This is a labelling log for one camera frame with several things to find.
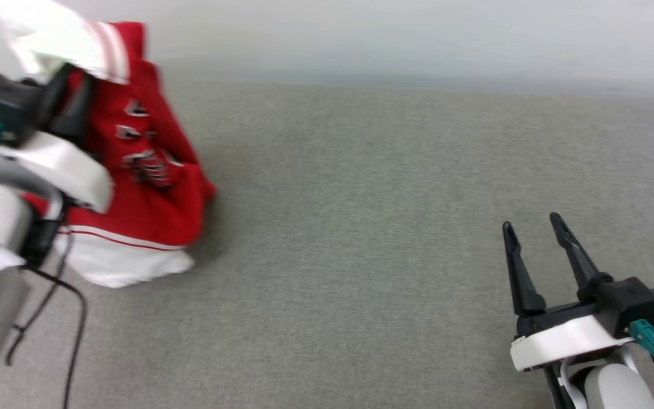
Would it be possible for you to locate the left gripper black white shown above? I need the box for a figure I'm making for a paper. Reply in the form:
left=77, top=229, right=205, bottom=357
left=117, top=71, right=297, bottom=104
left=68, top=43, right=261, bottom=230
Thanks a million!
left=0, top=64, right=115, bottom=215

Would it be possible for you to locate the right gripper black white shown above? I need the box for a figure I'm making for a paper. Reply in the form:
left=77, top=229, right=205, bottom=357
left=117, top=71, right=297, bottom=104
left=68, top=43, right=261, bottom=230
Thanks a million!
left=502, top=212, right=654, bottom=373

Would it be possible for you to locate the red and white garment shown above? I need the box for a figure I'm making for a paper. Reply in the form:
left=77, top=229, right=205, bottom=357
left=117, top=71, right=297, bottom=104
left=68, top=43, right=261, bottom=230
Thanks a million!
left=0, top=0, right=218, bottom=289

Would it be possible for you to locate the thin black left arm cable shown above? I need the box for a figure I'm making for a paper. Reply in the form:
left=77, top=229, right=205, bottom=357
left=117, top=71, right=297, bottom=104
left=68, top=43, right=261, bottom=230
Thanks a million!
left=5, top=227, right=88, bottom=409

